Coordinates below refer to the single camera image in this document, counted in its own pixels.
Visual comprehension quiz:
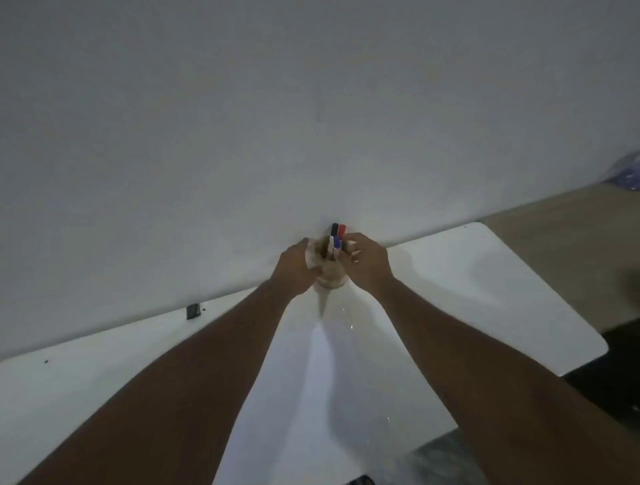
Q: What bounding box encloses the person's left forearm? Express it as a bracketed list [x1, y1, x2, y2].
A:
[17, 279, 293, 485]

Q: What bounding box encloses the person's right hand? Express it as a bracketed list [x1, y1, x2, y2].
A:
[342, 232, 399, 300]

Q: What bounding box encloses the white paper sheet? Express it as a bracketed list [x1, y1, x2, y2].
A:
[212, 294, 453, 485]

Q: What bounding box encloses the round wooden pen holder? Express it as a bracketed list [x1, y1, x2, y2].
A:
[305, 239, 349, 290]

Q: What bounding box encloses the person's left hand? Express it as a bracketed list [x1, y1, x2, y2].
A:
[269, 237, 326, 300]

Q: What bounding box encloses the person's right forearm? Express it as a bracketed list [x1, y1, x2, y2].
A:
[369, 277, 640, 485]

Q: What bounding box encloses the purple plastic bag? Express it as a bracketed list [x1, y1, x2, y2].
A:
[602, 149, 640, 192]

